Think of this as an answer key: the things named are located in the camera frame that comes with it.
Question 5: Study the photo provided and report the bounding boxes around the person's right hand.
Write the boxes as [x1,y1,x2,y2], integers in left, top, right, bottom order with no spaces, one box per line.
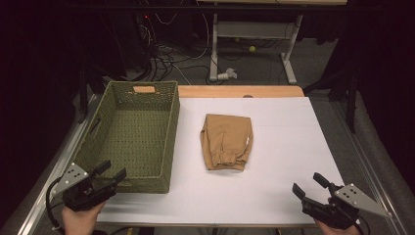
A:
[314,218,361,235]

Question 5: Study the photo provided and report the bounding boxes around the green woven basket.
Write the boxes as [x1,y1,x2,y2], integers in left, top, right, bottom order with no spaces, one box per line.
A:
[71,80,181,195]

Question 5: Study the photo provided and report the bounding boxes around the tan pants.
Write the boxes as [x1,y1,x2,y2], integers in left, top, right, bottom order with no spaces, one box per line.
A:
[200,113,254,171]

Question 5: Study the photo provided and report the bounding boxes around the white floor cable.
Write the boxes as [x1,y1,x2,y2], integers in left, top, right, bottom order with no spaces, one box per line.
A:
[153,12,210,86]

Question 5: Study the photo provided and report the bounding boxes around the black floor cable bundle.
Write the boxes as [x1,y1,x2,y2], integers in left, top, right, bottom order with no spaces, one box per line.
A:
[138,19,226,86]

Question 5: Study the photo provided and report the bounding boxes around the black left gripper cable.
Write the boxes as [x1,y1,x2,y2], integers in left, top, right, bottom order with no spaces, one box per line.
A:
[45,177,67,232]

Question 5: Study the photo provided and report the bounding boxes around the black metal stand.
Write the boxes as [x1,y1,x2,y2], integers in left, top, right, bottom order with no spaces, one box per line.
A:
[302,63,359,134]
[77,62,109,124]

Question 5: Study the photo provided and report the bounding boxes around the white table sheet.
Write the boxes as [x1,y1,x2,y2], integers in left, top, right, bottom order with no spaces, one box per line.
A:
[97,96,346,227]

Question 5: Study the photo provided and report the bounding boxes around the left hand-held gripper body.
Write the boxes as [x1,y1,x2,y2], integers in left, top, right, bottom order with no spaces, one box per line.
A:
[52,162,117,212]

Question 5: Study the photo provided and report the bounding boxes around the white desk frame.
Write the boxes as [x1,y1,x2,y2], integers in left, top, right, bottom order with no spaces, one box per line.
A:
[195,0,348,85]

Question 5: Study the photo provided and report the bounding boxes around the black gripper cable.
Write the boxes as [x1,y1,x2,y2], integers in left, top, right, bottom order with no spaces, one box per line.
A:
[45,177,67,232]
[353,213,372,235]

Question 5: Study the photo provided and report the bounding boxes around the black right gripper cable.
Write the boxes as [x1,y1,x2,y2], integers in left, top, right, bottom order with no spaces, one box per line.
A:
[353,213,372,235]

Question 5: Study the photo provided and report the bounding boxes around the person's left hand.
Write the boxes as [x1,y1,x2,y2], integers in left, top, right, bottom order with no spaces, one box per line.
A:
[62,200,108,235]

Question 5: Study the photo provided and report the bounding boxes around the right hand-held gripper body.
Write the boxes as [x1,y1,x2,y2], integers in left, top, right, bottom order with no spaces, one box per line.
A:
[301,182,393,230]

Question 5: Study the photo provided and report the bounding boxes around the metal floor rail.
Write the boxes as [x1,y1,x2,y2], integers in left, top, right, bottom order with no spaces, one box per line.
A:
[18,94,99,235]
[329,101,409,235]

